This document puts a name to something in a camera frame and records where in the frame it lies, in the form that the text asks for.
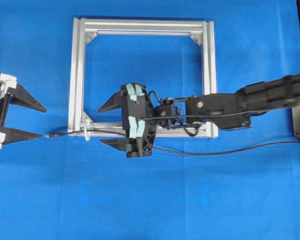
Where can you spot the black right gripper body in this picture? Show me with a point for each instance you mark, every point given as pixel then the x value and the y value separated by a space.
pixel 136 112

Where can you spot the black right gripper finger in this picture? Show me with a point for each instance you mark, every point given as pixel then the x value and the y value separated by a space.
pixel 113 103
pixel 119 144

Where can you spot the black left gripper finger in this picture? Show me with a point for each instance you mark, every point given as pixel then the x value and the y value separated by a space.
pixel 13 135
pixel 20 96

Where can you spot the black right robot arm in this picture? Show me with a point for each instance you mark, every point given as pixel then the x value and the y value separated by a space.
pixel 226 110

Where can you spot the white zip tie loop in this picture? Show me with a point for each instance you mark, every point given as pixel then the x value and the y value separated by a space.
pixel 86 129

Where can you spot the aluminium extrusion frame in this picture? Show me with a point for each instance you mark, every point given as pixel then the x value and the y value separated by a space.
pixel 86 30

